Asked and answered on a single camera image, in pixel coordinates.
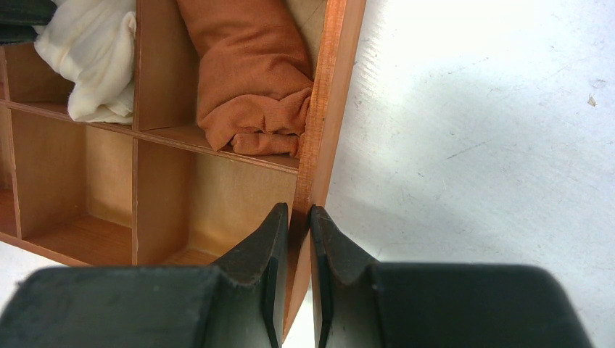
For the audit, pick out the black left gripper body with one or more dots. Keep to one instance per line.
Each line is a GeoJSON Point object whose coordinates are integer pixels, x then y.
{"type": "Point", "coordinates": [19, 17]}

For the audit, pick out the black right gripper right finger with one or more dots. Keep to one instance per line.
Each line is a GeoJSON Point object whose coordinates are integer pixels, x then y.
{"type": "Point", "coordinates": [362, 302]}

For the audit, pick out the wooden compartment tray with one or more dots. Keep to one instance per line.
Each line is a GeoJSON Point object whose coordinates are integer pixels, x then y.
{"type": "Point", "coordinates": [155, 192]}

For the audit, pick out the orange-brown rolled underwear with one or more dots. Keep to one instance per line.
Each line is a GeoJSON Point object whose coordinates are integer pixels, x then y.
{"type": "Point", "coordinates": [255, 77]}

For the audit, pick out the cream beige underwear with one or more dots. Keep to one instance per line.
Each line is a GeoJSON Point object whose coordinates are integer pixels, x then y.
{"type": "Point", "coordinates": [92, 44]}

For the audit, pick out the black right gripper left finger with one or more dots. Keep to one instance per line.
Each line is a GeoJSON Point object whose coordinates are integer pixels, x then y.
{"type": "Point", "coordinates": [236, 301]}

